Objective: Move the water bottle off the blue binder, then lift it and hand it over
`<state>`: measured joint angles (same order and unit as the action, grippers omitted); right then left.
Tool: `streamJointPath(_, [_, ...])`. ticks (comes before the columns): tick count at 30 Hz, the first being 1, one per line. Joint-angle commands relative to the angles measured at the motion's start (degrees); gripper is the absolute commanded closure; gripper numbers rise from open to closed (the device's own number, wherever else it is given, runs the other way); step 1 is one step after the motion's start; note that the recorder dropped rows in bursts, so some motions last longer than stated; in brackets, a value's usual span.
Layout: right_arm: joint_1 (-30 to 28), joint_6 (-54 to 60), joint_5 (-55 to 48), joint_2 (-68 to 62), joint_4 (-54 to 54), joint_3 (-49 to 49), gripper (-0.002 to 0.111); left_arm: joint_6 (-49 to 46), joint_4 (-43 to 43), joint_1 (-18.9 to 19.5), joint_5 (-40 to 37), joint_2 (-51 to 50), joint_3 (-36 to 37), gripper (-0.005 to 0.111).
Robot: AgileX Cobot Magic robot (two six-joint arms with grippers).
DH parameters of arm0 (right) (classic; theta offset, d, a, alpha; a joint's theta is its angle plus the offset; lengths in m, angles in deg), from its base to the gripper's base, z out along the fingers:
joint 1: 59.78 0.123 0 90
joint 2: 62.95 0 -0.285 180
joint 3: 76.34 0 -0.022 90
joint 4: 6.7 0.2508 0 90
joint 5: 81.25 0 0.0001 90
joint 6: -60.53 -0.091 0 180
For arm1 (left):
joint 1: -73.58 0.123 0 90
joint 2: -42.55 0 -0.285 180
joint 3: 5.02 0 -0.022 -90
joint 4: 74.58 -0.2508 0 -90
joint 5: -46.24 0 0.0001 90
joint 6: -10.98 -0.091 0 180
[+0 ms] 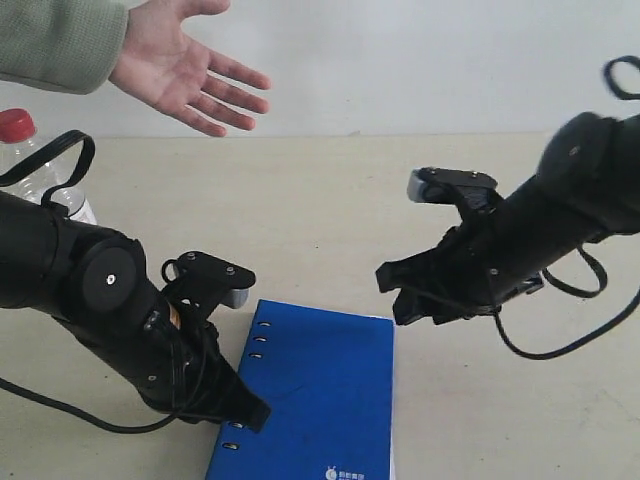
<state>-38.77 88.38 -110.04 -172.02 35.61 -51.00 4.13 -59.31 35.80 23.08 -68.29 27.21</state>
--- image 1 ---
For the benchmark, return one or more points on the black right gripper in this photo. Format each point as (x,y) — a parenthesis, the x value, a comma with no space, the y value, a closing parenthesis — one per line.
(480,264)

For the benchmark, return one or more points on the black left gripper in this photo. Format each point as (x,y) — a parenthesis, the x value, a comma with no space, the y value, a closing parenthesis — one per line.
(189,379)

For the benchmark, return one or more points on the blue ring binder notebook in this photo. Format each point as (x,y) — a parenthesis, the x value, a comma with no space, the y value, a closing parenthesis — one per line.
(328,378)

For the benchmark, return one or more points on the clear plastic water bottle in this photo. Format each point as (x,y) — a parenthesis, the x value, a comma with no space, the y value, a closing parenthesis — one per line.
(38,176)

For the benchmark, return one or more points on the green sleeved forearm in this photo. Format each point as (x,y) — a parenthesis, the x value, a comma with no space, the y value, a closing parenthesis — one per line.
(67,47)

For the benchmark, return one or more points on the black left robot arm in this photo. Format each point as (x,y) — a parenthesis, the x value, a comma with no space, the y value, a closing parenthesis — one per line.
(93,282)

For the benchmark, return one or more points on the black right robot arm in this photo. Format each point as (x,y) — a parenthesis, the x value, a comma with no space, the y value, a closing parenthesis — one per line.
(585,189)

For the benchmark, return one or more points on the person's open hand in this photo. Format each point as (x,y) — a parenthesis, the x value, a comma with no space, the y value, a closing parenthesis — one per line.
(171,72)

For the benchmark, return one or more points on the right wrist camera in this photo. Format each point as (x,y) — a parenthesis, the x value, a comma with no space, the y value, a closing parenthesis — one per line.
(471,192)

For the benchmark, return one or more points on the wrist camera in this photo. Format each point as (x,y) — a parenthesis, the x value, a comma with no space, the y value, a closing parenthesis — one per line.
(471,192)
(197,283)

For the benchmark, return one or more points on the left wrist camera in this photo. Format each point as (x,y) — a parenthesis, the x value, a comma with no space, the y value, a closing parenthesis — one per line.
(197,283)

